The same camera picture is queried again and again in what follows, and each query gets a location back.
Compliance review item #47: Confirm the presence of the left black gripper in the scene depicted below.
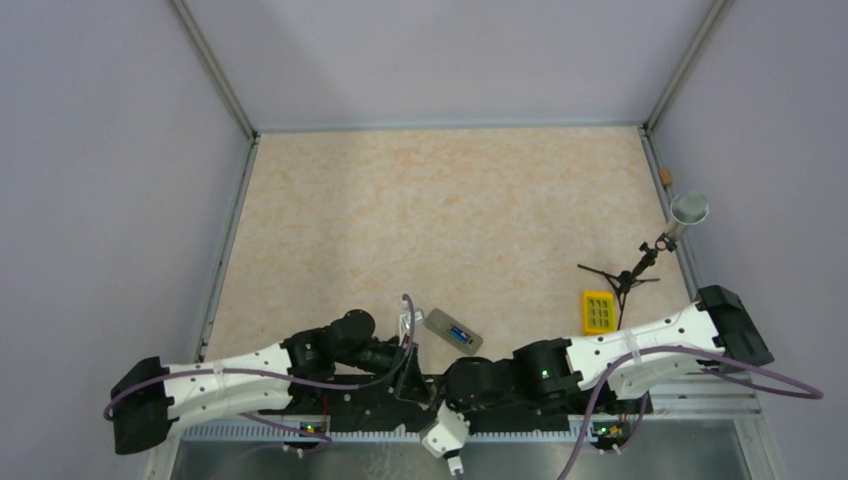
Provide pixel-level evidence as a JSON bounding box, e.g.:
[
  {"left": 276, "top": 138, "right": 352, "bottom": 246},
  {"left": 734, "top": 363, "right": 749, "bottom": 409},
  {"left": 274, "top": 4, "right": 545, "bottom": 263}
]
[{"left": 336, "top": 333, "right": 435, "bottom": 405}]

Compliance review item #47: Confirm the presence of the blue AAA battery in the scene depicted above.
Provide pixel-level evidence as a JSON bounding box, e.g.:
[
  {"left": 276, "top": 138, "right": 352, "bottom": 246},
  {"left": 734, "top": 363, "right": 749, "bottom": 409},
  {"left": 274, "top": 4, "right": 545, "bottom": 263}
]
[{"left": 450, "top": 326, "right": 467, "bottom": 342}]

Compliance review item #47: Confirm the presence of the grey white remote control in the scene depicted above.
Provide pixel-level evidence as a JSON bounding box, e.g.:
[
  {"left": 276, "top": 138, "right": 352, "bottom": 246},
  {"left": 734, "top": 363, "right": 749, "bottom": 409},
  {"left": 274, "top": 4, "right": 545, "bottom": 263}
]
[{"left": 424, "top": 308, "right": 483, "bottom": 356}]

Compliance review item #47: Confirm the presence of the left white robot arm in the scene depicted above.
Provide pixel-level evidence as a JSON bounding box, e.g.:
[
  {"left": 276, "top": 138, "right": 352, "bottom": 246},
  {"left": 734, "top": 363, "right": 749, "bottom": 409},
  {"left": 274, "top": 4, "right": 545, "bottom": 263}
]
[{"left": 104, "top": 310, "right": 431, "bottom": 455}]

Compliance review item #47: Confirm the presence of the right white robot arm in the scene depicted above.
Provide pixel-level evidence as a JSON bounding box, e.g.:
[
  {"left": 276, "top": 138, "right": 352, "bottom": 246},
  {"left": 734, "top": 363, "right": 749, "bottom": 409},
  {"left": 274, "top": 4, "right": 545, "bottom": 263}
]
[{"left": 438, "top": 285, "right": 774, "bottom": 412}]

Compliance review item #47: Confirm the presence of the yellow battery cover block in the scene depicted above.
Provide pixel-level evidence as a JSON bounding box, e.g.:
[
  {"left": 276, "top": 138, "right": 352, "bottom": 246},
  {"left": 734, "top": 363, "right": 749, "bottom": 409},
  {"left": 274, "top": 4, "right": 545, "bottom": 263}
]
[{"left": 581, "top": 290, "right": 618, "bottom": 336}]

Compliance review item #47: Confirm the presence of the silver microphone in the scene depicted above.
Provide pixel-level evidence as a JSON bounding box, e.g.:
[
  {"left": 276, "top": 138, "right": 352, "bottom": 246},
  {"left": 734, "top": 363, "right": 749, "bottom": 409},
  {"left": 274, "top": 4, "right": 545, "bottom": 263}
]
[{"left": 661, "top": 192, "right": 709, "bottom": 252}]

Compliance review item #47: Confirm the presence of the small tan cork piece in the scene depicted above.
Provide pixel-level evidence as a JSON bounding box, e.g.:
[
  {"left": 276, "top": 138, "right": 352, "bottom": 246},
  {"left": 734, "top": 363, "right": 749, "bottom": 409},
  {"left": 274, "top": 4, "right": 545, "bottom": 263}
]
[{"left": 658, "top": 168, "right": 673, "bottom": 188}]

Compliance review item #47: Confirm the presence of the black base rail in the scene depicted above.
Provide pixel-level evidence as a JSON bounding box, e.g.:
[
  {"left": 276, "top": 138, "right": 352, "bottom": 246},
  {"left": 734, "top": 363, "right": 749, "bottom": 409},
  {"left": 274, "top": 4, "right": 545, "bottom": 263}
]
[{"left": 278, "top": 366, "right": 653, "bottom": 434}]

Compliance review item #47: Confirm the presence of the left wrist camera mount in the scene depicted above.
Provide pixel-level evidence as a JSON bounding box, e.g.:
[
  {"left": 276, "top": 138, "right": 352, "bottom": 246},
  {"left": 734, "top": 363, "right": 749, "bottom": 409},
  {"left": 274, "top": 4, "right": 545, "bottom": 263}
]
[{"left": 397, "top": 308, "right": 425, "bottom": 346}]

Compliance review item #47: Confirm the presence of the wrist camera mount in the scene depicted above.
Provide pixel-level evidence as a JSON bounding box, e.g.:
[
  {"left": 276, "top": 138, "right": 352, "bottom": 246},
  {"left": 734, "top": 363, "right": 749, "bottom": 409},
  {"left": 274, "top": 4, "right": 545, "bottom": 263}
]
[
  {"left": 397, "top": 308, "right": 425, "bottom": 346},
  {"left": 419, "top": 402, "right": 470, "bottom": 479}
]

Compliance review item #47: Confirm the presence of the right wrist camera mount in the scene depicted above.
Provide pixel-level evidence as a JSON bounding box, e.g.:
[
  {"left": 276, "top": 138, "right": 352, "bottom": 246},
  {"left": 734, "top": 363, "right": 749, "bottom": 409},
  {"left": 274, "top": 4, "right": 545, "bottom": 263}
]
[{"left": 419, "top": 402, "right": 470, "bottom": 479}]

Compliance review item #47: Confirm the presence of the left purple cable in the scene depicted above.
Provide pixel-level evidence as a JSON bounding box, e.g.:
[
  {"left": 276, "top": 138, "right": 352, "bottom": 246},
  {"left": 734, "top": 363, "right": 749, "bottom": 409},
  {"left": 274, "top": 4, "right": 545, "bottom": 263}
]
[{"left": 103, "top": 294, "right": 417, "bottom": 458}]

